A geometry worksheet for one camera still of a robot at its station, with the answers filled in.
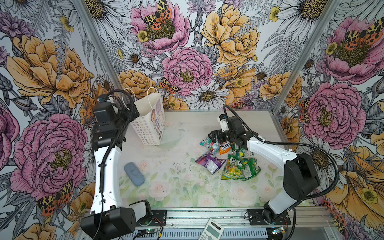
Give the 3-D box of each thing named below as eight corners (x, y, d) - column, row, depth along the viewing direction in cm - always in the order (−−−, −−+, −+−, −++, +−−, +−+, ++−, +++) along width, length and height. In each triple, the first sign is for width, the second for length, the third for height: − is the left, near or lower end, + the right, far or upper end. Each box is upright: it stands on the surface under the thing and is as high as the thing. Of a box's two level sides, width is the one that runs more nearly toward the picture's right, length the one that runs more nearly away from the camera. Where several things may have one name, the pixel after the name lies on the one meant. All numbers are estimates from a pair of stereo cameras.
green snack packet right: (243, 180, 86) (245, 177, 82) (239, 161, 94) (241, 157, 90) (259, 180, 86) (262, 177, 83) (254, 161, 94) (257, 157, 90)
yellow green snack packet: (220, 178, 89) (221, 175, 85) (227, 156, 98) (228, 152, 94) (240, 186, 86) (242, 183, 82) (245, 162, 96) (247, 158, 92)
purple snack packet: (197, 163, 95) (197, 159, 91) (207, 151, 100) (208, 147, 96) (213, 176, 90) (214, 172, 86) (223, 163, 95) (225, 159, 91)
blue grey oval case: (123, 169, 93) (121, 167, 90) (133, 162, 96) (131, 160, 93) (137, 188, 85) (135, 186, 83) (147, 180, 88) (146, 178, 86)
